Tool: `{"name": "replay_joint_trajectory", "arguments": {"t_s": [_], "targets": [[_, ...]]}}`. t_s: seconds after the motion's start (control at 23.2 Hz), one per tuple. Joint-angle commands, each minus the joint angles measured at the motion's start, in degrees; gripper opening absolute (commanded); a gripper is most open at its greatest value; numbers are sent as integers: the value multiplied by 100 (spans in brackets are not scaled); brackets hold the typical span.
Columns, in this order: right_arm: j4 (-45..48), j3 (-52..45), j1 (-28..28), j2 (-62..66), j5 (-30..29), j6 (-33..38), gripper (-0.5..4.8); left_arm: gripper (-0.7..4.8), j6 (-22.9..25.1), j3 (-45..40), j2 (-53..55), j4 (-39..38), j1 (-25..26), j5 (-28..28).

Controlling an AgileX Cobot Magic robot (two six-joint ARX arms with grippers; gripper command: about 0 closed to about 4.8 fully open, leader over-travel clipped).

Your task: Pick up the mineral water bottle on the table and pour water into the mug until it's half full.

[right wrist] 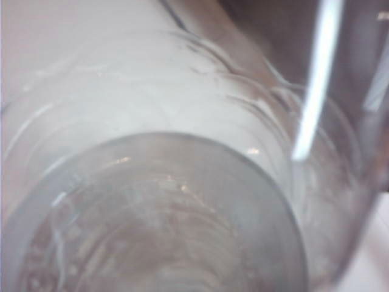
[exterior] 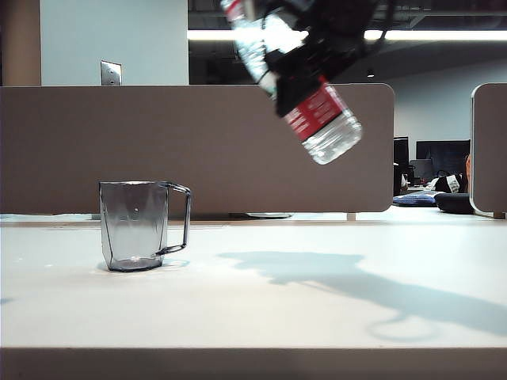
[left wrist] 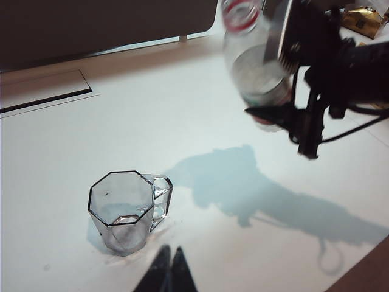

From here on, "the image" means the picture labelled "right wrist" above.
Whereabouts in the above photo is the clear red-label water bottle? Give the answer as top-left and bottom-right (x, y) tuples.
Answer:
(0, 18), (389, 292)

